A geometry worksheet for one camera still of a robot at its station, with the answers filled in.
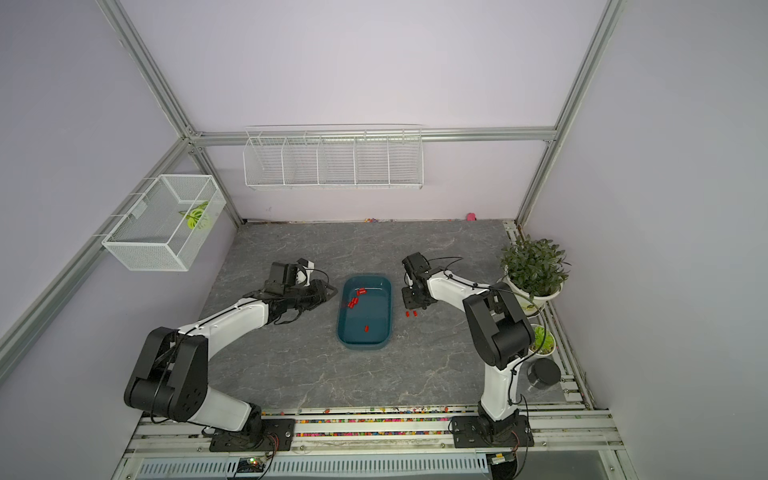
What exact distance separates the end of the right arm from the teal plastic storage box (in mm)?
78

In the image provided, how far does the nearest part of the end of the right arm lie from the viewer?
2.37 feet

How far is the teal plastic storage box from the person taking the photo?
35.7 inches
